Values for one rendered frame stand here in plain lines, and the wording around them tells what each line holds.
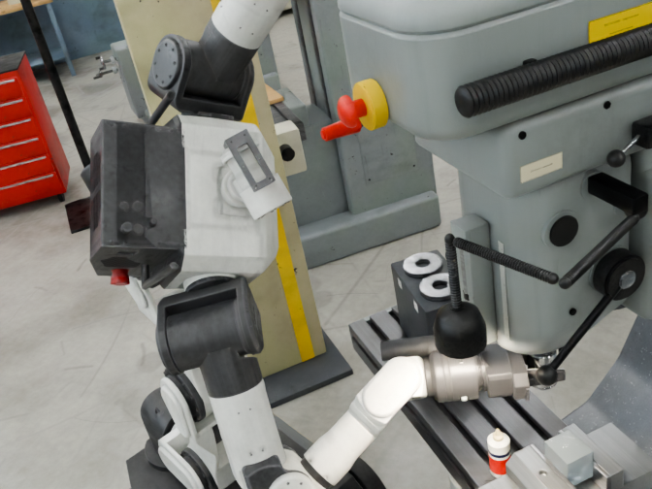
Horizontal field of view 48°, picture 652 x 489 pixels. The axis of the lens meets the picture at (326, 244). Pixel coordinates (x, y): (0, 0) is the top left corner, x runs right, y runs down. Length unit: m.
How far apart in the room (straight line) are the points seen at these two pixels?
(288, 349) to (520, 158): 2.41
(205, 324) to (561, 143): 0.57
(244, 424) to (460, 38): 0.68
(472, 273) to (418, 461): 1.80
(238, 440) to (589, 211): 0.62
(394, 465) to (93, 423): 1.36
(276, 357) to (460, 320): 2.26
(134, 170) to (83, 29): 8.81
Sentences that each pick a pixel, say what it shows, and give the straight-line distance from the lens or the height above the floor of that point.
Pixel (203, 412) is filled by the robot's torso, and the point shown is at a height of 0.99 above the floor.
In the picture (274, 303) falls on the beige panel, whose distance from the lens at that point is 3.06.
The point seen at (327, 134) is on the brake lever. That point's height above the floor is 1.70.
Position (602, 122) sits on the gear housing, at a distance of 0.95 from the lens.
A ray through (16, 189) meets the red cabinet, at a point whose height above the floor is 0.20.
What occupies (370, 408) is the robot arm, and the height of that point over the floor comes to 1.24.
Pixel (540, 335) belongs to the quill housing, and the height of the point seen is 1.38.
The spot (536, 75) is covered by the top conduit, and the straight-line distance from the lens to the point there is 0.81.
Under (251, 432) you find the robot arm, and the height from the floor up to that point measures 1.27.
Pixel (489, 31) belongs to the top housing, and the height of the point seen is 1.85.
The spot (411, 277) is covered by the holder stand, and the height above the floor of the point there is 1.15.
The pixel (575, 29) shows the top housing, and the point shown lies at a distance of 0.88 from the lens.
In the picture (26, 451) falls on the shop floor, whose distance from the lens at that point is 3.46.
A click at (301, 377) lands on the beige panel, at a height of 0.03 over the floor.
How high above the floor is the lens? 2.07
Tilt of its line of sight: 30 degrees down
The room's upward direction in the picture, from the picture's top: 12 degrees counter-clockwise
